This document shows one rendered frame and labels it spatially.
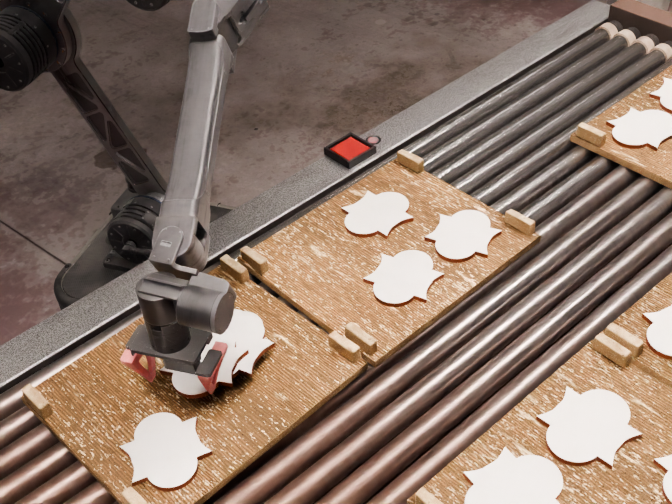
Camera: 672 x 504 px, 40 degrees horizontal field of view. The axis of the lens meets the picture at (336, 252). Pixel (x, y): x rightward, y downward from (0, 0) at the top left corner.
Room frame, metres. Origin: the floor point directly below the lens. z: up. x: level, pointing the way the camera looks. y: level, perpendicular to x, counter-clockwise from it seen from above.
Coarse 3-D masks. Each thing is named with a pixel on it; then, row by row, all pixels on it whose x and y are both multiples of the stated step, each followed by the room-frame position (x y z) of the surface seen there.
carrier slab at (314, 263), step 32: (352, 192) 1.36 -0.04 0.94; (416, 192) 1.35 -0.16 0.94; (448, 192) 1.34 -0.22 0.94; (320, 224) 1.28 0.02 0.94; (416, 224) 1.25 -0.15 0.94; (288, 256) 1.20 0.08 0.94; (320, 256) 1.19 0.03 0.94; (352, 256) 1.18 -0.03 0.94; (480, 256) 1.15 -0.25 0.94; (512, 256) 1.15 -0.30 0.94; (288, 288) 1.12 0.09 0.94; (320, 288) 1.11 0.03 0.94; (352, 288) 1.10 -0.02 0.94; (448, 288) 1.08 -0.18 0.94; (320, 320) 1.04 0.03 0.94; (352, 320) 1.03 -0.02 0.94; (384, 320) 1.02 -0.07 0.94; (416, 320) 1.02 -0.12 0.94; (384, 352) 0.95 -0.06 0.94
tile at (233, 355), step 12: (216, 336) 0.98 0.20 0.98; (228, 336) 0.98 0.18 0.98; (204, 348) 0.96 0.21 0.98; (228, 348) 0.95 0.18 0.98; (240, 348) 0.95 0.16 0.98; (228, 360) 0.93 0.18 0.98; (240, 360) 0.94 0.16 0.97; (168, 372) 0.92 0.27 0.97; (180, 372) 0.91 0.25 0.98; (228, 372) 0.91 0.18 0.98; (180, 384) 0.89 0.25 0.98; (192, 384) 0.89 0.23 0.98; (216, 384) 0.89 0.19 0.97; (228, 384) 0.89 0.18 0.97; (192, 396) 0.87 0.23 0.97
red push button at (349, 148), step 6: (348, 138) 1.55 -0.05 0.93; (342, 144) 1.53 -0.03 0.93; (348, 144) 1.53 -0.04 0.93; (354, 144) 1.53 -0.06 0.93; (360, 144) 1.53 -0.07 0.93; (336, 150) 1.51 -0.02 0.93; (342, 150) 1.51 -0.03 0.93; (348, 150) 1.51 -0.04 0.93; (354, 150) 1.51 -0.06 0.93; (360, 150) 1.51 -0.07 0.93; (342, 156) 1.49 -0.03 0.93; (348, 156) 1.49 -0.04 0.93; (354, 156) 1.49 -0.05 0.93
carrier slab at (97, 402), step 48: (240, 288) 1.13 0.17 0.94; (288, 336) 1.01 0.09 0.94; (48, 384) 0.95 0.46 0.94; (96, 384) 0.94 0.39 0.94; (144, 384) 0.93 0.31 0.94; (240, 384) 0.91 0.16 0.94; (288, 384) 0.91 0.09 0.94; (336, 384) 0.90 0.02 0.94; (96, 432) 0.85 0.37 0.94; (240, 432) 0.82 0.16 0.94; (288, 432) 0.83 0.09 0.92; (192, 480) 0.75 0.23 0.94
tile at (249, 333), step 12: (240, 324) 1.01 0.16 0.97; (252, 324) 1.01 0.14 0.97; (240, 336) 0.99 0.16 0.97; (252, 336) 0.98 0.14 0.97; (264, 336) 0.99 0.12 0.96; (252, 348) 0.96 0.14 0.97; (264, 348) 0.96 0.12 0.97; (252, 360) 0.93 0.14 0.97; (240, 372) 0.92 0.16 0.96; (252, 372) 0.92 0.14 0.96
